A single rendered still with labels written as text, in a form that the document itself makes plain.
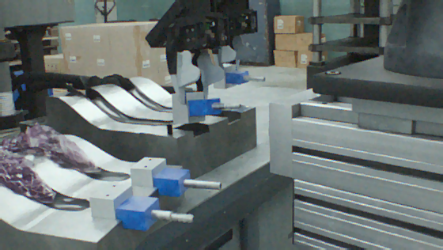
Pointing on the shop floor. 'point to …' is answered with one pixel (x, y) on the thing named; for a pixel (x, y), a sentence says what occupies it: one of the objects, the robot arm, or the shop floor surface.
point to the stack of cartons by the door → (293, 43)
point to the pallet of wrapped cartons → (114, 51)
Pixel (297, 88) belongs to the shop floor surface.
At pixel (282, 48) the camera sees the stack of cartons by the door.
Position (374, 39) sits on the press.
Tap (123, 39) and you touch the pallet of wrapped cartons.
